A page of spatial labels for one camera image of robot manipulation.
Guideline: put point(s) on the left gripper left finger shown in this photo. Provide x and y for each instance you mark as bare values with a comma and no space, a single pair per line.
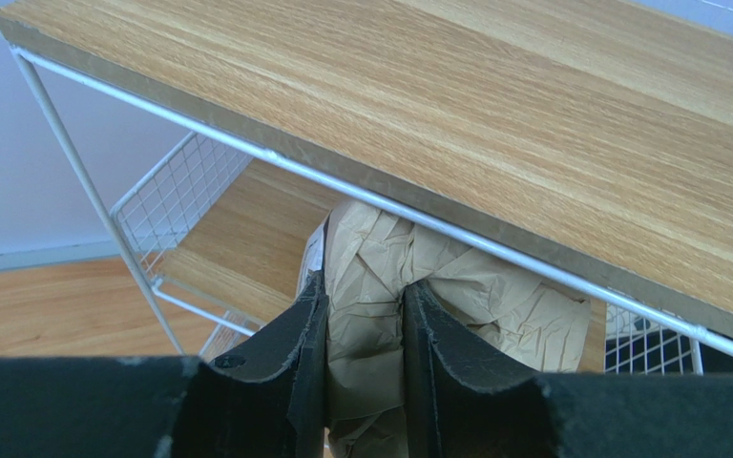
266,396

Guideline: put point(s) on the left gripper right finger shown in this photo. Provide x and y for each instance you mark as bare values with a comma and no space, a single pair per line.
465,398

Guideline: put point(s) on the brown paper roll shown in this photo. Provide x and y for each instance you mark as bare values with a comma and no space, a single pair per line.
370,257

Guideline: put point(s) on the white wire wooden shelf rack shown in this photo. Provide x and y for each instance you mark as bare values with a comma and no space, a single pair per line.
588,141

